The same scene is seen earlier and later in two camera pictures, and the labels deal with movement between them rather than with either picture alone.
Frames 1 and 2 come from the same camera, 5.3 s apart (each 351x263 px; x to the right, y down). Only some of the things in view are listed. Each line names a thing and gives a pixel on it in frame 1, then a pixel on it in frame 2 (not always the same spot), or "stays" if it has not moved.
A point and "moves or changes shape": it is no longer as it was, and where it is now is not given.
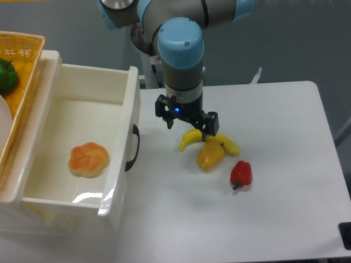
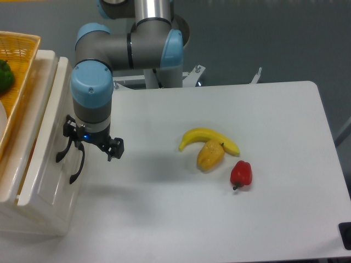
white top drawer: [79, 139] moves or changes shape
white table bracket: [256, 77] stays
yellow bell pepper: [210, 154] stays
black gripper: [207, 123] -> [113, 147]
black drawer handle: [136, 131] -> [60, 154]
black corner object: [345, 231] stays
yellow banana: [196, 136] stays
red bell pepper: [241, 174] stays
